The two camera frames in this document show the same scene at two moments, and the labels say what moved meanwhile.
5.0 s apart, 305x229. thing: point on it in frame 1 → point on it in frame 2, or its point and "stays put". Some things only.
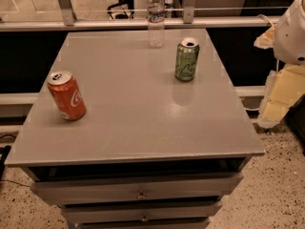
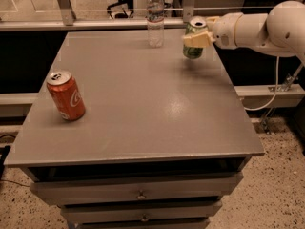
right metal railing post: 189,4 stays put
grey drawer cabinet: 152,152 stays put
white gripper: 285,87 → 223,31
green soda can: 187,59 → 196,25
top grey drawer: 213,186 stays put
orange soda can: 65,90 stays put
